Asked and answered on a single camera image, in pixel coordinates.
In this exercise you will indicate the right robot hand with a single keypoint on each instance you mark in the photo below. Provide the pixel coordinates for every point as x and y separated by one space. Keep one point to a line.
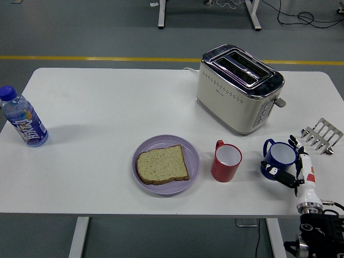
306 188

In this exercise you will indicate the blue enamel cup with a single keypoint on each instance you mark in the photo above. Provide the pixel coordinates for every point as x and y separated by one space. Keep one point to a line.
282 153

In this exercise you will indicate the red enamel cup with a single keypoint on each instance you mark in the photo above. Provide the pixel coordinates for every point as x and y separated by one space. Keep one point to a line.
223 172

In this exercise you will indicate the slice of bread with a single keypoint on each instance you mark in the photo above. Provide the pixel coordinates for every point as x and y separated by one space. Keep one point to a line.
161 165

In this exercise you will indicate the white background desk leg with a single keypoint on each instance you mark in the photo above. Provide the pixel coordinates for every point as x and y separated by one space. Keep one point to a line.
254 16
161 13

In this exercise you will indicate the metal toast rack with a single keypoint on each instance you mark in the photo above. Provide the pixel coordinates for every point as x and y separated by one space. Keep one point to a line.
322 135

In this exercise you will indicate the white table leg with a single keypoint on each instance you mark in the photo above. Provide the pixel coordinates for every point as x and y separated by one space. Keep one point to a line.
275 239
78 239

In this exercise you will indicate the grey floor socket plate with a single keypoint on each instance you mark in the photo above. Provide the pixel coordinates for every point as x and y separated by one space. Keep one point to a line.
246 223

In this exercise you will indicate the cream and chrome toaster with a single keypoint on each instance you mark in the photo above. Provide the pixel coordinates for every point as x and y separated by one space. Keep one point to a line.
228 107

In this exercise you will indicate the purple round plate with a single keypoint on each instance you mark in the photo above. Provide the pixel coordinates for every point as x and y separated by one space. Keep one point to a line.
166 141

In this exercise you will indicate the white paper scrap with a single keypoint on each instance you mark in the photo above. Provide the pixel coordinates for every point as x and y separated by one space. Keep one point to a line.
154 4

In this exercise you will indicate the blue-capped drink bottle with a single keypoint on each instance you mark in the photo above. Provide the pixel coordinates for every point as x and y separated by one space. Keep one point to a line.
27 126

